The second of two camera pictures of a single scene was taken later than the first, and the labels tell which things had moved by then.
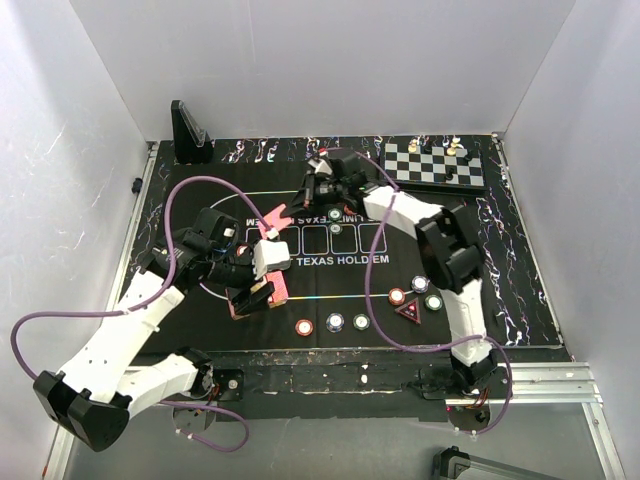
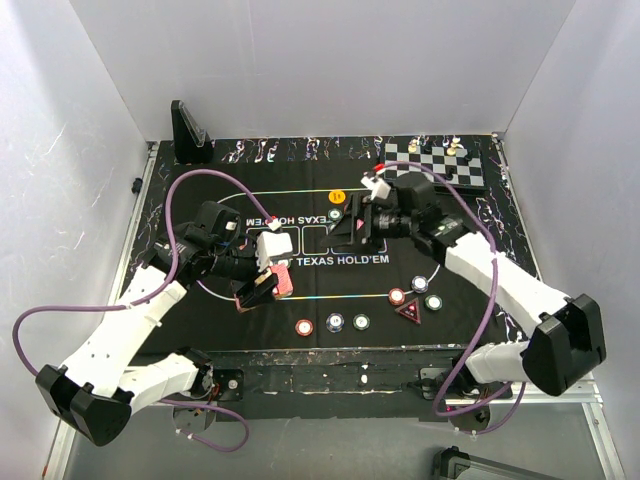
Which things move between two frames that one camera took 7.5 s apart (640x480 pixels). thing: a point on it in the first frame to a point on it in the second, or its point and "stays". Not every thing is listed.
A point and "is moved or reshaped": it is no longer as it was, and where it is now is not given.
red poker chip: x=396 y=296 stays
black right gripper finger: x=305 y=198 to x=352 y=228
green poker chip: x=433 y=302 stays
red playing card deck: x=279 y=296 is moved or reshaped
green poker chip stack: x=335 y=214 stays
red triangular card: x=410 y=310 stays
